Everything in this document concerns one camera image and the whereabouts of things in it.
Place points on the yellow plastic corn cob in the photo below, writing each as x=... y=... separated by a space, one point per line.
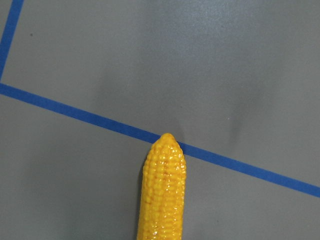
x=163 y=186

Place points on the brown table mat blue grid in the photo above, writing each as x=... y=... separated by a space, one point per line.
x=239 y=78

